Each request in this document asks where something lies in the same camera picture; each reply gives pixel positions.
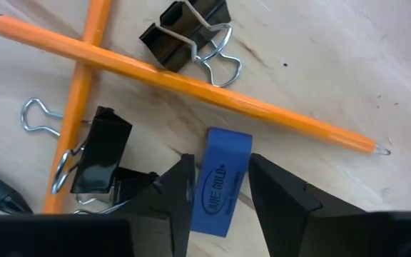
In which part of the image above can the orange pencil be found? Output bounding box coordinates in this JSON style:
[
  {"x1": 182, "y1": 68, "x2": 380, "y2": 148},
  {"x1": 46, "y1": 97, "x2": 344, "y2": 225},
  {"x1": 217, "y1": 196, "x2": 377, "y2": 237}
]
[
  {"x1": 42, "y1": 0, "x2": 113, "y2": 215},
  {"x1": 0, "y1": 6, "x2": 392, "y2": 157}
]

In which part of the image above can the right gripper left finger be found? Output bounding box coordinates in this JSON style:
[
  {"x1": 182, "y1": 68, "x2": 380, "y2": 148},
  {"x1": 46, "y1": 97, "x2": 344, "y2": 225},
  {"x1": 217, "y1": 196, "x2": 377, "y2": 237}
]
[{"x1": 112, "y1": 153, "x2": 197, "y2": 257}]

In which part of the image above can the black binder clip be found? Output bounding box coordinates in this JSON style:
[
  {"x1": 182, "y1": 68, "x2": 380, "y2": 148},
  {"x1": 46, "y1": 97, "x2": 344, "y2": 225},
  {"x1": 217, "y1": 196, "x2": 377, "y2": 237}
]
[
  {"x1": 19, "y1": 97, "x2": 134, "y2": 196},
  {"x1": 138, "y1": 0, "x2": 244, "y2": 89},
  {"x1": 72, "y1": 166, "x2": 159, "y2": 216}
]

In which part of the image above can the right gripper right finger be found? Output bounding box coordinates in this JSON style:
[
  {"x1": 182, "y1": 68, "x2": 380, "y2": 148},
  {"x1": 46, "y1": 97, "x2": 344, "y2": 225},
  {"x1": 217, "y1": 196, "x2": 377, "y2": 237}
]
[{"x1": 248, "y1": 153, "x2": 367, "y2": 257}]

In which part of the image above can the blue eraser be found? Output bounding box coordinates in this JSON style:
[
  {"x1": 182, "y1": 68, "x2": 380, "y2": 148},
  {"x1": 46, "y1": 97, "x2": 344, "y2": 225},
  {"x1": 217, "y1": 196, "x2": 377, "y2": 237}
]
[{"x1": 190, "y1": 126, "x2": 254, "y2": 238}]

